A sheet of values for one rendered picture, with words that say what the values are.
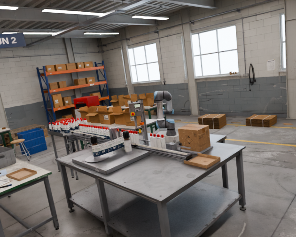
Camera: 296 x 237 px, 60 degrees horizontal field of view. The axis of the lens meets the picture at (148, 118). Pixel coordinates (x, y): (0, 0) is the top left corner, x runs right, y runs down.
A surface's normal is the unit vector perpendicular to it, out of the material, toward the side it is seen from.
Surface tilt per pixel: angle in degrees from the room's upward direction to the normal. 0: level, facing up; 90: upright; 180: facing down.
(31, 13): 90
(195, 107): 90
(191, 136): 90
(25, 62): 90
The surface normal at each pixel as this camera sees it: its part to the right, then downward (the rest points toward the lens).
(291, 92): -0.67, 0.23
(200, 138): 0.69, 0.05
